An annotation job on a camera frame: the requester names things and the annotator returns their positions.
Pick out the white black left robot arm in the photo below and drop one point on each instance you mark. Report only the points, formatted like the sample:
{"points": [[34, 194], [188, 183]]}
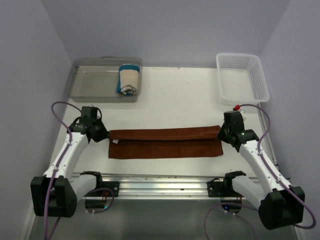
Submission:
{"points": [[53, 194]]}

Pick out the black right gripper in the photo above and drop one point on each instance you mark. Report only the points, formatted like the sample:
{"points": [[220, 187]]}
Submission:
{"points": [[220, 135]]}

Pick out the white plastic mesh basket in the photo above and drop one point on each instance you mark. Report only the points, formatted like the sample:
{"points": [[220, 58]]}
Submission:
{"points": [[241, 79]]}

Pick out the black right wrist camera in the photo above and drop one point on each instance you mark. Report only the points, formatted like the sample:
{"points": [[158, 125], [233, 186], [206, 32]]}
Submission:
{"points": [[233, 122]]}

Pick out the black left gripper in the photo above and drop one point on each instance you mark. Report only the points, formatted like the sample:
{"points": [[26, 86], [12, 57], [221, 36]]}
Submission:
{"points": [[104, 134]]}

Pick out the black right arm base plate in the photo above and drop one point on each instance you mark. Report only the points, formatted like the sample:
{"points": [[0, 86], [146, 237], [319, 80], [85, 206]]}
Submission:
{"points": [[217, 189]]}

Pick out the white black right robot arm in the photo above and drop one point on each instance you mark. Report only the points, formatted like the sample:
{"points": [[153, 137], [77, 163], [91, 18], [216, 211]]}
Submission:
{"points": [[279, 204]]}

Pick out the rust orange towel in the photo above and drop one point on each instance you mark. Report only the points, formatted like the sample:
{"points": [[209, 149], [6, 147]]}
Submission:
{"points": [[168, 143]]}

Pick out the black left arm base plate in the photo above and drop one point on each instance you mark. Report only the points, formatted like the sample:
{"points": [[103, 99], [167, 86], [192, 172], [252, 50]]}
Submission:
{"points": [[107, 189]]}

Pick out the grey translucent plastic bin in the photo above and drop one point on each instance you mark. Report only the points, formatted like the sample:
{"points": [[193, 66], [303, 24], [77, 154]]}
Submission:
{"points": [[95, 80]]}

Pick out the aluminium extrusion rail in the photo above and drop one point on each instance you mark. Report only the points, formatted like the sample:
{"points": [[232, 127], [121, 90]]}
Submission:
{"points": [[161, 187]]}

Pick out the blue beige Doraemon towel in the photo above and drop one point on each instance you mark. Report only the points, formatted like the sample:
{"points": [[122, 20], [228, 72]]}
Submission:
{"points": [[128, 79]]}

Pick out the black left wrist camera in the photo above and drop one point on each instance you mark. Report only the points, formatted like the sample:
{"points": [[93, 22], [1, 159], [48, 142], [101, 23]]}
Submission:
{"points": [[90, 113]]}

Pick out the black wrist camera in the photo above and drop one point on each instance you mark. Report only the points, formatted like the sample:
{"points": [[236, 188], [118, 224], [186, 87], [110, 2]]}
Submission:
{"points": [[90, 113], [233, 122]]}

